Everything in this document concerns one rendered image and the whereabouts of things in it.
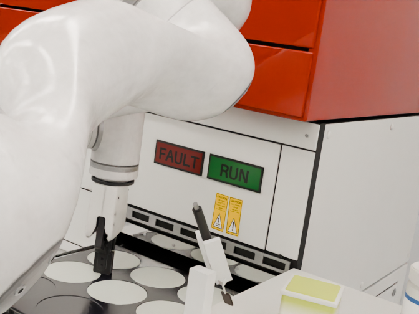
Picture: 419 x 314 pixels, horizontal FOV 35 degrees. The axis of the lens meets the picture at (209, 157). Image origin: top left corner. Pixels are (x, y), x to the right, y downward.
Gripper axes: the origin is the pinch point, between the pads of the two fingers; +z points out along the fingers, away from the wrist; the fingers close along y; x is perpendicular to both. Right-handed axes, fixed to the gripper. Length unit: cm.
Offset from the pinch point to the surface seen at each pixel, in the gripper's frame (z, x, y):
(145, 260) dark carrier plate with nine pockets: 2.0, 5.8, -9.4
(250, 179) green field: -17.7, 23.5, -6.6
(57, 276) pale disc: 2.0, -6.4, 5.4
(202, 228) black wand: -18.9, 20.0, 32.0
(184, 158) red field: -18.1, 10.0, -13.7
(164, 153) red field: -18.1, 5.8, -15.9
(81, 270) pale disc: 2.0, -3.6, 1.0
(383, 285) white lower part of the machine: 12, 58, -48
